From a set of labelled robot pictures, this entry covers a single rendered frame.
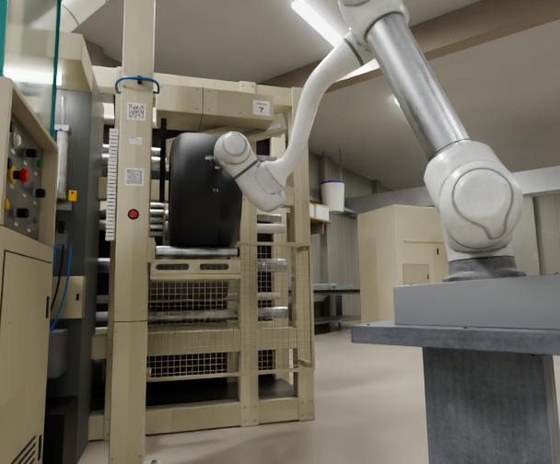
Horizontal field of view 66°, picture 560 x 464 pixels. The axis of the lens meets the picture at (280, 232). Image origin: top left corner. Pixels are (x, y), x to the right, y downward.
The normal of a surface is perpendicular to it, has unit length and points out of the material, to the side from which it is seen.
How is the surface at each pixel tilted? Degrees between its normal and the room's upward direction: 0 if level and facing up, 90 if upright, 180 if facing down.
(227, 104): 90
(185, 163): 75
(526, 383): 90
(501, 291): 90
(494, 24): 90
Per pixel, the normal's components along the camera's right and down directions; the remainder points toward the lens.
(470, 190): -0.27, -0.03
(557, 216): -0.59, -0.10
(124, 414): 0.27, -0.13
